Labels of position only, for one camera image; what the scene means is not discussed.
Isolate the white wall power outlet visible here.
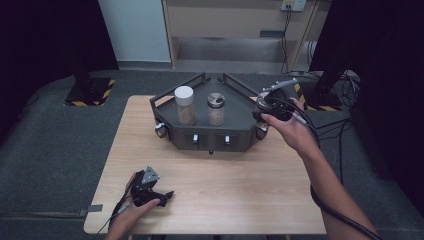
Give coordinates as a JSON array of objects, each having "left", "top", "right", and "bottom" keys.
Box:
[{"left": 280, "top": 0, "right": 307, "bottom": 13}]

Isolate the right hand-held gripper cable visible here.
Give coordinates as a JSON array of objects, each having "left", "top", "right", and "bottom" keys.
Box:
[{"left": 283, "top": 99, "right": 384, "bottom": 240}]

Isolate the black curtain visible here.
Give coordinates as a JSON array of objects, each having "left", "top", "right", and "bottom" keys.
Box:
[
  {"left": 309, "top": 0, "right": 424, "bottom": 214},
  {"left": 0, "top": 0, "right": 120, "bottom": 148}
]

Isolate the white lid glass spice jar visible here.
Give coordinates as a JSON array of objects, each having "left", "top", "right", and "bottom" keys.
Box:
[{"left": 173, "top": 85, "right": 198, "bottom": 127}]

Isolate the left hand-held gripper cable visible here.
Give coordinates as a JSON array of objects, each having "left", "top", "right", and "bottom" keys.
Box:
[{"left": 97, "top": 171, "right": 139, "bottom": 235}]

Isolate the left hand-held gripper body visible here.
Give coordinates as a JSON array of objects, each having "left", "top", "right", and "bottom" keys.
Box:
[{"left": 128, "top": 165, "right": 162, "bottom": 208}]

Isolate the hand-held gripper cable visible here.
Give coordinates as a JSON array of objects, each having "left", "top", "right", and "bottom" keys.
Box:
[
  {"left": 283, "top": 99, "right": 384, "bottom": 240},
  {"left": 97, "top": 171, "right": 139, "bottom": 235}
]

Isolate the grey tape strip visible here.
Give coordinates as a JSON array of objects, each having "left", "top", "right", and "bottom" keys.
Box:
[{"left": 78, "top": 204, "right": 104, "bottom": 217}]

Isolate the grey label on cabinet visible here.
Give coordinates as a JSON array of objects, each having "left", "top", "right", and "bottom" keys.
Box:
[{"left": 259, "top": 29, "right": 286, "bottom": 38}]

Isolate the person's left hand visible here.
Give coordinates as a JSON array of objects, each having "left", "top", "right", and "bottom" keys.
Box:
[{"left": 105, "top": 198, "right": 162, "bottom": 239}]

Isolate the long black floor cable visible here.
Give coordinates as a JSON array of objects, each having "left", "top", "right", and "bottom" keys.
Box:
[{"left": 308, "top": 118, "right": 353, "bottom": 185}]

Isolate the white panel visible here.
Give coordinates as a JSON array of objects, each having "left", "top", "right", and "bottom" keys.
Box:
[{"left": 98, "top": 0, "right": 172, "bottom": 63}]

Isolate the dark grey corner rack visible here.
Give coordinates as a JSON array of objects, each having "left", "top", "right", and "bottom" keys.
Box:
[{"left": 149, "top": 71, "right": 277, "bottom": 155}]

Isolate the black cable from outlet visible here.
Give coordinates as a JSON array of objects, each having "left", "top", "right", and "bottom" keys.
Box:
[{"left": 280, "top": 5, "right": 293, "bottom": 75}]

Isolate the bundle of floor cables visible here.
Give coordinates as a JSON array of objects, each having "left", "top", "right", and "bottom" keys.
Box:
[{"left": 286, "top": 68, "right": 362, "bottom": 108}]

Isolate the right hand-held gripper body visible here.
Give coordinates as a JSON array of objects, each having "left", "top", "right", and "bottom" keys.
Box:
[{"left": 261, "top": 77, "right": 303, "bottom": 122}]

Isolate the black stand with striped base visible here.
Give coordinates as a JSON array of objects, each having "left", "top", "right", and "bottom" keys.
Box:
[
  {"left": 64, "top": 56, "right": 116, "bottom": 107},
  {"left": 293, "top": 59, "right": 349, "bottom": 112}
]

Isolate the person's right hand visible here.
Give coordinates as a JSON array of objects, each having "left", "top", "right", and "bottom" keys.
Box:
[{"left": 260, "top": 97, "right": 324, "bottom": 162}]

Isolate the silver lid pale spice jar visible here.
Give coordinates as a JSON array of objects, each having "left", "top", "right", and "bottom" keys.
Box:
[{"left": 206, "top": 92, "right": 227, "bottom": 127}]

